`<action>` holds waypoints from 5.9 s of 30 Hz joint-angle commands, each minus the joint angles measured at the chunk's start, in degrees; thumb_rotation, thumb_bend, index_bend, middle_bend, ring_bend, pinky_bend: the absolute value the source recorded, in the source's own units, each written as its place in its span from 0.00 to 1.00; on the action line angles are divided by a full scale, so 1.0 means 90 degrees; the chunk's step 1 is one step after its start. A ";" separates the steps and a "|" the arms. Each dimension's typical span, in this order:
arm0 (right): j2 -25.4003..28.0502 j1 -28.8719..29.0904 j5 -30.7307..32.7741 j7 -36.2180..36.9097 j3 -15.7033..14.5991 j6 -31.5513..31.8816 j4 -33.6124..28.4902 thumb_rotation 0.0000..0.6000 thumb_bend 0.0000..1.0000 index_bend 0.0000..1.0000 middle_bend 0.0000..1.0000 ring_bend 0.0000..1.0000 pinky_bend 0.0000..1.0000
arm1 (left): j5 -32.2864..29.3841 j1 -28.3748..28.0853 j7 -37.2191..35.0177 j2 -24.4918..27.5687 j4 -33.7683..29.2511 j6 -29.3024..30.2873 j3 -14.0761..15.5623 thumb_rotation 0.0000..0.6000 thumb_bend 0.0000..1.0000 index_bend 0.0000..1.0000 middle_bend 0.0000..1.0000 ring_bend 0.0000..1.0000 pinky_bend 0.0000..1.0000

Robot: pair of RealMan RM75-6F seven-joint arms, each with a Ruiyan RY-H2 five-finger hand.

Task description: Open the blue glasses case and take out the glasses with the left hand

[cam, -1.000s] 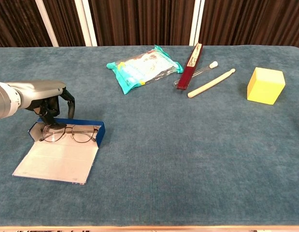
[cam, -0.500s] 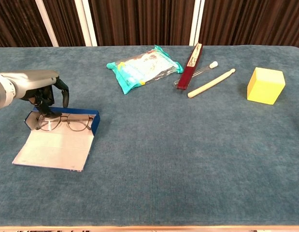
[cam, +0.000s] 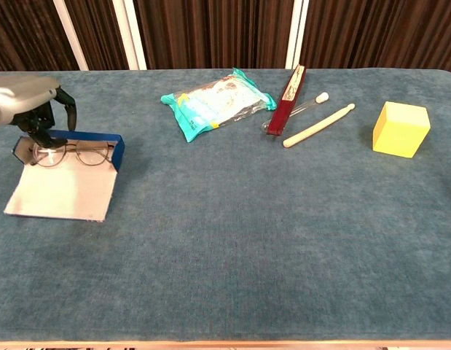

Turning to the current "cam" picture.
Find teal velvet tablecloth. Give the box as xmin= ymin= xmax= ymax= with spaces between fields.
xmin=0 ymin=68 xmax=451 ymax=343

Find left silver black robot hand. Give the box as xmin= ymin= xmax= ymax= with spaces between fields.
xmin=0 ymin=75 xmax=79 ymax=149

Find dark brown pleated curtain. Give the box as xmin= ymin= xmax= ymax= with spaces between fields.
xmin=0 ymin=0 xmax=451 ymax=72

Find yellow cube block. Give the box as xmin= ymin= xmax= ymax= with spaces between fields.
xmin=372 ymin=101 xmax=431 ymax=159

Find wide white frame post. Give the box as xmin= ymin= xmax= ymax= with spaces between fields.
xmin=111 ymin=0 xmax=148 ymax=71

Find glass tube with white cap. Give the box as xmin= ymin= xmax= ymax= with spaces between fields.
xmin=261 ymin=92 xmax=330 ymax=133

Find dark red folded fan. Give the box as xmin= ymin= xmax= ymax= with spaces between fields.
xmin=267 ymin=64 xmax=307 ymax=137

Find blue printed glasses case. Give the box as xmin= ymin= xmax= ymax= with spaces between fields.
xmin=3 ymin=130 xmax=126 ymax=222

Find thin white frame post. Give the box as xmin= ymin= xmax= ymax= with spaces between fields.
xmin=52 ymin=0 xmax=90 ymax=71

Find light wooden drumstick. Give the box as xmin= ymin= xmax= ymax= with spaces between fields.
xmin=282 ymin=103 xmax=356 ymax=149

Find black eyeglasses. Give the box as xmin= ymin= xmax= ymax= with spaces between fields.
xmin=30 ymin=141 xmax=115 ymax=168

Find teal clear plastic packet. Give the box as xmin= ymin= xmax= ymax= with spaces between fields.
xmin=160 ymin=67 xmax=278 ymax=144

